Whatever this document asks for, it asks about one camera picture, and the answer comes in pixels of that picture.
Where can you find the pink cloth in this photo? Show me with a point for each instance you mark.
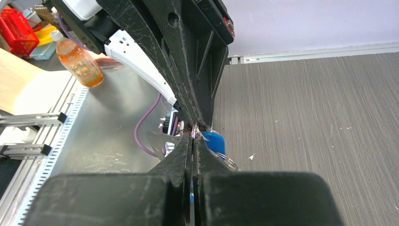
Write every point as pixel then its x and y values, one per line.
pixel 108 63

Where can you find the yellow box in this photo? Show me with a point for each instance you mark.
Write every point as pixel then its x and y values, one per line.
pixel 43 35

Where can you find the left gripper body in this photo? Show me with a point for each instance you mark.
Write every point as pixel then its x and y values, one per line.
pixel 212 31

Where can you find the orange drink bottle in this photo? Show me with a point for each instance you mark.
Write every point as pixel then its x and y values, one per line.
pixel 77 60

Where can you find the large metal keyring disc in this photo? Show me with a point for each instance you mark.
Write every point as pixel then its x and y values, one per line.
pixel 163 144

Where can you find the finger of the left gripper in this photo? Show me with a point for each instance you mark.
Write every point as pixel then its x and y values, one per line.
pixel 205 102
pixel 150 39

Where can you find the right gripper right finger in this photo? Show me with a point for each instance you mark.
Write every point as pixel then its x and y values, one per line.
pixel 223 197

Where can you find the red plastic crate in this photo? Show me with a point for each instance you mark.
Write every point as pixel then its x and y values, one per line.
pixel 17 32

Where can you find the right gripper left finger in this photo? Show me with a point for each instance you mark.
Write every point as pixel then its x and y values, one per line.
pixel 160 197

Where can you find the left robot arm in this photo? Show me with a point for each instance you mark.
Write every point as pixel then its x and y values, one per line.
pixel 93 26

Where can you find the light blue box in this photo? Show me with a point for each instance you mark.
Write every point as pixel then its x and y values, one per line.
pixel 43 52

